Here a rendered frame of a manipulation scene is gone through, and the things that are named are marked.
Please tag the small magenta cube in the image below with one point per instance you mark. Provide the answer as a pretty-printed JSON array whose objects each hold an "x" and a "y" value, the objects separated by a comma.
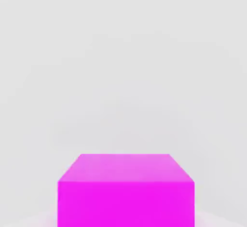
[{"x": 125, "y": 198}]

